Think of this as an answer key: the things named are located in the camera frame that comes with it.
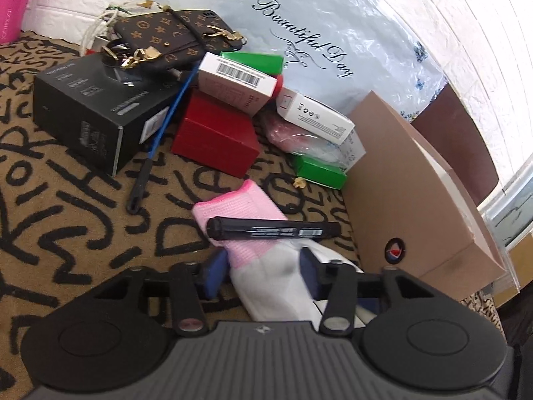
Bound white box with barcode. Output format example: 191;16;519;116
197;52;279;115

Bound black marker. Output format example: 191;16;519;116
206;216;341;242

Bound small green box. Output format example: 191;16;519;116
291;154;348;190

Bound brown monogram pouch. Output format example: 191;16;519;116
100;8;246;76

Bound long white box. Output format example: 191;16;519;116
275;87;355;146

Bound plain red box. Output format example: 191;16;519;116
172;92;261;178

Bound blue-handled tool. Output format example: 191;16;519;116
127;62;200;215

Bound letter-print desktop cloth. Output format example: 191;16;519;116
0;29;504;400

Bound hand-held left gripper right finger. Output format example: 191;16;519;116
300;248;422;335

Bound tan cardboard box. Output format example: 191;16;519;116
342;91;509;303

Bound green printed box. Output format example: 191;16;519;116
220;51;284;76

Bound pink and white sock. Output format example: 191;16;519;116
192;179;363;326

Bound pink item in clear bag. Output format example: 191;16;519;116
262;114;346;163

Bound pink thermos bottle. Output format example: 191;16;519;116
0;0;44;44

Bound floral plastic bag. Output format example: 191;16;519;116
139;0;448;123

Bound white cord bundle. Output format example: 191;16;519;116
81;2;153;55

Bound black product box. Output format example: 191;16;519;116
32;53;184;176

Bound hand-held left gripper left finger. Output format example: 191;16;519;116
89;254;229;338

